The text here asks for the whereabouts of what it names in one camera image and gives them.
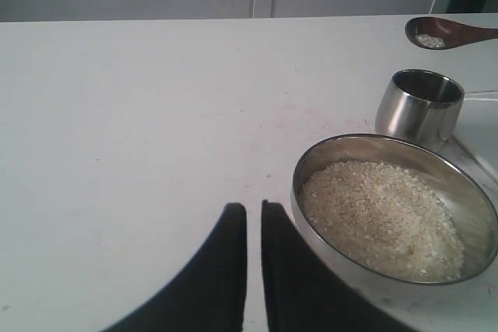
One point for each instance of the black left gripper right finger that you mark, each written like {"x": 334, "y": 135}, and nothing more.
{"x": 301, "y": 294}

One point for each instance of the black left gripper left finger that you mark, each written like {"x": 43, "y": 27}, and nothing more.
{"x": 209, "y": 293}

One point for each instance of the brown wooden spoon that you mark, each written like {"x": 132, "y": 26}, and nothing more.
{"x": 452, "y": 33}

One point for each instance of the steel bowl with rice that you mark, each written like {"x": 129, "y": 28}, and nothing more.
{"x": 381, "y": 212}

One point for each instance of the small steel cup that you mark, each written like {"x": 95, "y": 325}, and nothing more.
{"x": 421, "y": 107}

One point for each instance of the white plastic tray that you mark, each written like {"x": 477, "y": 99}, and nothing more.
{"x": 476, "y": 129}

